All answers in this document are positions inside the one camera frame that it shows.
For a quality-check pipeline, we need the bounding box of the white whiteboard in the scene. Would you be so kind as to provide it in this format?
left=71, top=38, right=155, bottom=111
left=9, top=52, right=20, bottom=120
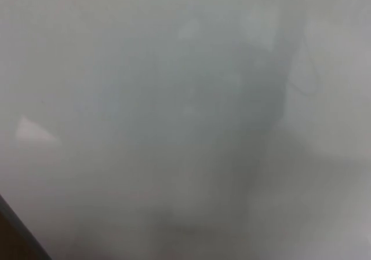
left=0, top=0, right=371, bottom=260

